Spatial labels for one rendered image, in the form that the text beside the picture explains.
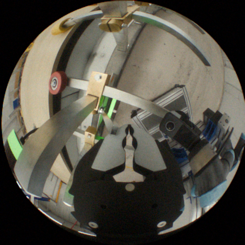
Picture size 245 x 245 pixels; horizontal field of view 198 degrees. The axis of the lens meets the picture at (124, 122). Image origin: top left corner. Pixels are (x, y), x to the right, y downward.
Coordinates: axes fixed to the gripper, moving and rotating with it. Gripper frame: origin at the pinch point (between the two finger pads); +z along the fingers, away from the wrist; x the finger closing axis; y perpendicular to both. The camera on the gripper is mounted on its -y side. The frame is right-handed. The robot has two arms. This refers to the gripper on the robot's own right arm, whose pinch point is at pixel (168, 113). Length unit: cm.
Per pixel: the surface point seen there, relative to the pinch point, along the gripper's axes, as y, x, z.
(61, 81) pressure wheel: -37.8, 1.0, -7.7
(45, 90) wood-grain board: -48.8, -3.6, -7.5
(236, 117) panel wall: 238, 109, -5
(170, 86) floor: 40, 25, 83
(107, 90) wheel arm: -23.1, 0.5, -3.5
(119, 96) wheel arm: -19.2, -0.1, -3.5
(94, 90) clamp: -26.9, -0.4, -4.5
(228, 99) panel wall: 240, 140, 50
